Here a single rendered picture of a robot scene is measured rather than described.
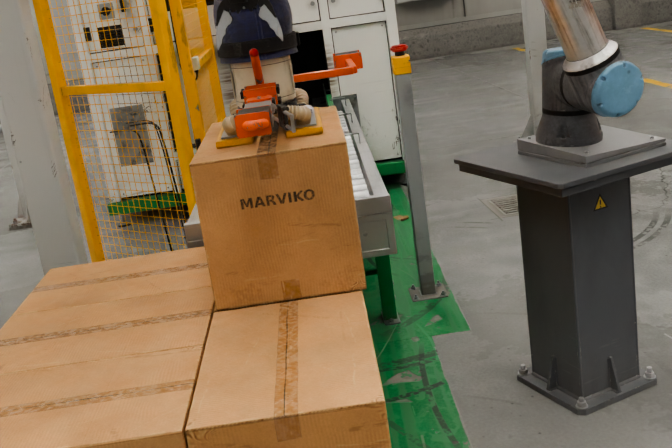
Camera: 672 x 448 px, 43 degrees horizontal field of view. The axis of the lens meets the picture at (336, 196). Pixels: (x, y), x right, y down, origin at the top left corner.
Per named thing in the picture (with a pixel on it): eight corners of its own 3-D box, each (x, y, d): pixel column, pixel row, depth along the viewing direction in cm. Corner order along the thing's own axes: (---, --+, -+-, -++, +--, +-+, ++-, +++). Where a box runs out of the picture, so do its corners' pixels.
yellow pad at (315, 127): (286, 117, 261) (284, 101, 259) (319, 112, 261) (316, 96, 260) (286, 138, 228) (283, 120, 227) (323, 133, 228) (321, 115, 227)
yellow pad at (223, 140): (225, 126, 260) (222, 110, 259) (257, 122, 261) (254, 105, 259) (216, 149, 228) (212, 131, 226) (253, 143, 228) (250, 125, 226)
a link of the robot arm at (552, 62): (578, 98, 256) (578, 39, 251) (610, 107, 241) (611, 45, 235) (532, 105, 253) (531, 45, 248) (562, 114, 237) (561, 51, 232)
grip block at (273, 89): (244, 109, 221) (241, 86, 220) (282, 103, 222) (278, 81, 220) (243, 114, 213) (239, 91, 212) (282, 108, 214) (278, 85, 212)
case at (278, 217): (232, 241, 282) (211, 123, 271) (352, 224, 282) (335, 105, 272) (216, 311, 224) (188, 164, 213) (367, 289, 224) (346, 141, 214)
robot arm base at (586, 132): (575, 128, 262) (575, 96, 259) (616, 139, 245) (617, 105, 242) (522, 138, 256) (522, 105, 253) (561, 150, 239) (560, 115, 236)
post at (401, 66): (419, 291, 362) (390, 55, 336) (434, 288, 362) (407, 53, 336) (421, 297, 355) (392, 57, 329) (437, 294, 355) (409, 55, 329)
